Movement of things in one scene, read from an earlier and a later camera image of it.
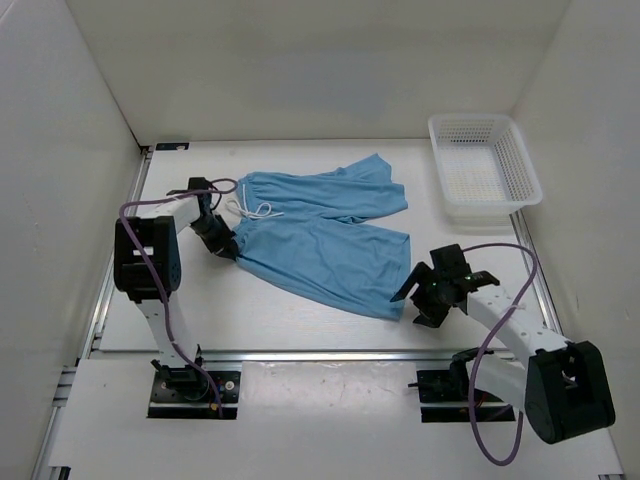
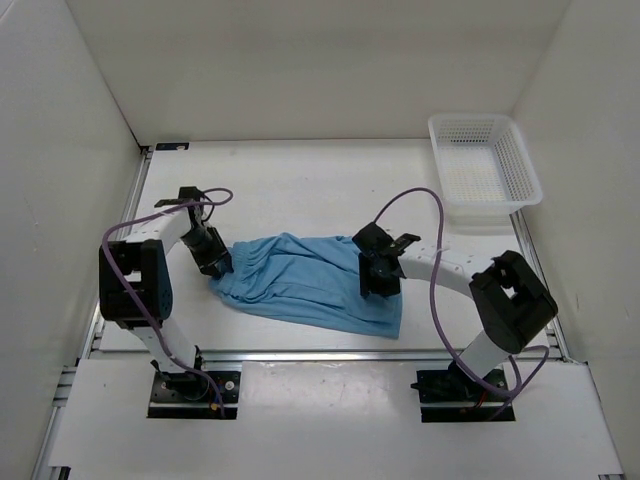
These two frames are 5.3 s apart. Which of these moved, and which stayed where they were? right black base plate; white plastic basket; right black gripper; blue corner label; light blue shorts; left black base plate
Moved: light blue shorts; right black gripper
Stayed: left black base plate; white plastic basket; blue corner label; right black base plate
